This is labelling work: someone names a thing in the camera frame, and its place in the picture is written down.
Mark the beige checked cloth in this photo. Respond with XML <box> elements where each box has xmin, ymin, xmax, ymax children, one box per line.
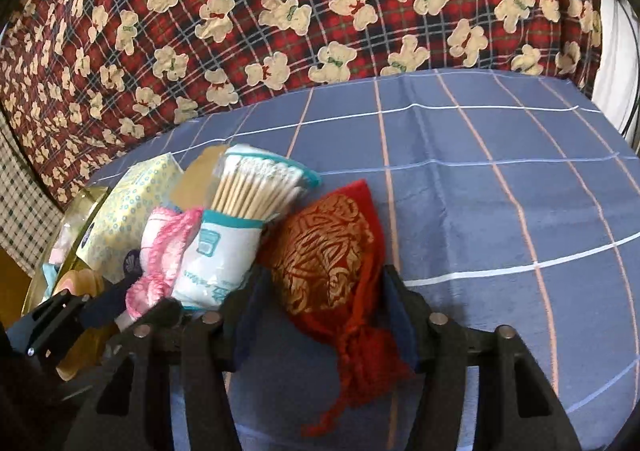
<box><xmin>0</xmin><ymin>115</ymin><xmax>62</xmax><ymax>278</ymax></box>

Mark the gold round tin lid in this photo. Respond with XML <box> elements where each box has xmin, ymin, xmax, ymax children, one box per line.
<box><xmin>54</xmin><ymin>269</ymin><xmax>108</xmax><ymax>382</ymax></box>

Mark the cotton swab pack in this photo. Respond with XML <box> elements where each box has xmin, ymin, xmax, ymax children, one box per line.
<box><xmin>171</xmin><ymin>144</ymin><xmax>321</xmax><ymax>310</ymax></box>

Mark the red gold drawstring pouch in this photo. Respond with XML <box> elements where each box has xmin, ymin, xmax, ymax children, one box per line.
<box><xmin>257</xmin><ymin>180</ymin><xmax>411</xmax><ymax>437</ymax></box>

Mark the green patterned tissue box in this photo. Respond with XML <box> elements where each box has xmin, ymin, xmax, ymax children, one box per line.
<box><xmin>76</xmin><ymin>153</ymin><xmax>182</xmax><ymax>284</ymax></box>

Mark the red plaid teddy bear blanket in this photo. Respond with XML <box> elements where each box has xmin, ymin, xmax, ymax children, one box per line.
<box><xmin>1</xmin><ymin>0</ymin><xmax>603</xmax><ymax>205</ymax></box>

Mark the pink crochet cloth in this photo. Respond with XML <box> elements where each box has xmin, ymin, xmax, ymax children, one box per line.
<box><xmin>115</xmin><ymin>206</ymin><xmax>204</xmax><ymax>332</ymax></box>

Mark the gold metal tin tray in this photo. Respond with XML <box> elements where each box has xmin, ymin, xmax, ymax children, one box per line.
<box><xmin>22</xmin><ymin>185</ymin><xmax>110</xmax><ymax>315</ymax></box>

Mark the black power cable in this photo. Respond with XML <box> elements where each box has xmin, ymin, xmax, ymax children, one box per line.
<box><xmin>617</xmin><ymin>0</ymin><xmax>640</xmax><ymax>142</ymax></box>

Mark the blue checked tablecloth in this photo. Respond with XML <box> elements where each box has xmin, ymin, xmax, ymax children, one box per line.
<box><xmin>93</xmin><ymin>70</ymin><xmax>639</xmax><ymax>450</ymax></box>

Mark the brown cardboard piece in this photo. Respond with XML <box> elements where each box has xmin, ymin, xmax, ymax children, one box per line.
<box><xmin>168</xmin><ymin>144</ymin><xmax>229</xmax><ymax>210</ymax></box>

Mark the teal cloth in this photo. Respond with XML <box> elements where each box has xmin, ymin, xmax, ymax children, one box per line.
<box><xmin>41</xmin><ymin>263</ymin><xmax>60</xmax><ymax>301</ymax></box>

